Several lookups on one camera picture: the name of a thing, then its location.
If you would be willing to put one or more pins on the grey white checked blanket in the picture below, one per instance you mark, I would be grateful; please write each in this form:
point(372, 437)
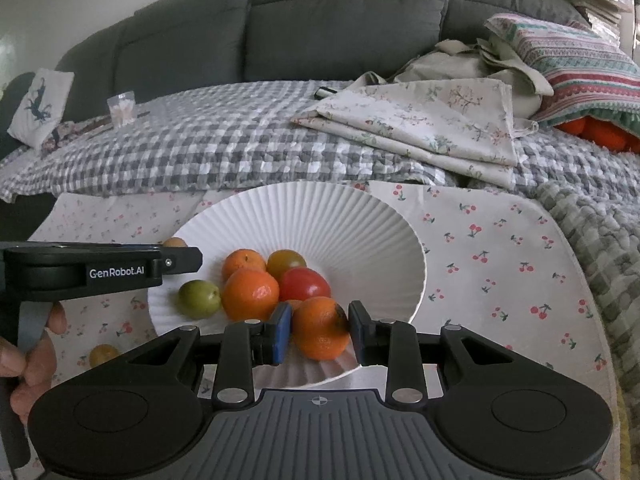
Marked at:
point(200, 145)

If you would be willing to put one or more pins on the red tomato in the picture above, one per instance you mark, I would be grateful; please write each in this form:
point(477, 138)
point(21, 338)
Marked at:
point(305, 284)

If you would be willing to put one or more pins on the orange plush item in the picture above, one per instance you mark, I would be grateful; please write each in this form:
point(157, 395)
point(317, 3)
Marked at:
point(595, 132)

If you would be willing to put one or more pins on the dark grey sofa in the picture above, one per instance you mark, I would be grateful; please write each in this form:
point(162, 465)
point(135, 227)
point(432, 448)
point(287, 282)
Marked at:
point(325, 25)

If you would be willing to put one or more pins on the person's left hand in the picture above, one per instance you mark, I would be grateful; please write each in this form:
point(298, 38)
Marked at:
point(39, 366)

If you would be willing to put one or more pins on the white pillow with deer print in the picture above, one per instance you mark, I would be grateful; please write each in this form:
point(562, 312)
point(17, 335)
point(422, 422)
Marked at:
point(40, 107)

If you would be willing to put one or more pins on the clear cotton swab box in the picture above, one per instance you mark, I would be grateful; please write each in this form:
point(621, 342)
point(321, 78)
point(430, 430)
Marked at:
point(121, 110)

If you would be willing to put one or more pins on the yellow orange tomato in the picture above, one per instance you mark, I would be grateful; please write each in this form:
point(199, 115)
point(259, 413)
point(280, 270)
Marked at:
point(285, 260)

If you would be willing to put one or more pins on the dark floral cloth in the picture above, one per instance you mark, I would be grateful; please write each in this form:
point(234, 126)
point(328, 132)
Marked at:
point(70, 135)

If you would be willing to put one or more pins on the white shelf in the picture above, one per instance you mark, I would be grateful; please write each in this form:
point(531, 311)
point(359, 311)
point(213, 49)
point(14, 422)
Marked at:
point(634, 10)

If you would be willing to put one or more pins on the striped patterned pillow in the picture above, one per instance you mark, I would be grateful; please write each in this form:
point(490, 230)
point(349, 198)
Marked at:
point(575, 60)

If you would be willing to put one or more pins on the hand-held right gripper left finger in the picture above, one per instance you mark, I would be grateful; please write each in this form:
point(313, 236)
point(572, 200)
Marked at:
point(280, 334)

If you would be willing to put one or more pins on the plain green fruit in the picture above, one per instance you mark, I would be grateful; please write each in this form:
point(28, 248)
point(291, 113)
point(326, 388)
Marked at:
point(200, 299)

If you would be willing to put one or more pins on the stack of books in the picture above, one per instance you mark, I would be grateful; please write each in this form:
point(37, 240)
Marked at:
point(590, 0)

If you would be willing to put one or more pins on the white ribbed plate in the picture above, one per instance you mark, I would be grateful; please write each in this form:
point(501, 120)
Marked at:
point(325, 220)

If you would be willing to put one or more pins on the folded floral cloth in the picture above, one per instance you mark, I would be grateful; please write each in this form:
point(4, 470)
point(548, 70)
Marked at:
point(425, 120)

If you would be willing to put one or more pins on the beige cloth bag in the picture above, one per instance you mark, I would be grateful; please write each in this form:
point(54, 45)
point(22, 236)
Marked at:
point(450, 62)

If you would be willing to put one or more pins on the large orange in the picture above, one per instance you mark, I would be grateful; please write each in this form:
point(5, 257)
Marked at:
point(250, 293)
point(320, 331)

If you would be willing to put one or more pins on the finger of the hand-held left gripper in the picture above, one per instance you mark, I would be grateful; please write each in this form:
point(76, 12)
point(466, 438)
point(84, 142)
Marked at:
point(182, 259)

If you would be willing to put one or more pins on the small brown fruit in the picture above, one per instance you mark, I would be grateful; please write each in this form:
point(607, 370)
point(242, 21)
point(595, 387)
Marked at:
point(175, 243)
point(103, 355)

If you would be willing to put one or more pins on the cherry print tablecloth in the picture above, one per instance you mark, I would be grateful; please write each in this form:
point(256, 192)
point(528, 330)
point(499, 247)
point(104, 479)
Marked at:
point(475, 260)

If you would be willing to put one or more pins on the small black white object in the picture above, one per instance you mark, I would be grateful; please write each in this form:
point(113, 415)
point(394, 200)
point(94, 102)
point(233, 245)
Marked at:
point(323, 93)

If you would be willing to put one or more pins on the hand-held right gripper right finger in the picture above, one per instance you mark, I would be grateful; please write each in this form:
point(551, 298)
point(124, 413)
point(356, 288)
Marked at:
point(357, 334)

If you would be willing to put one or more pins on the small orange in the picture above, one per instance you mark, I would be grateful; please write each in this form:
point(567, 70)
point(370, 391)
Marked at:
point(242, 261)

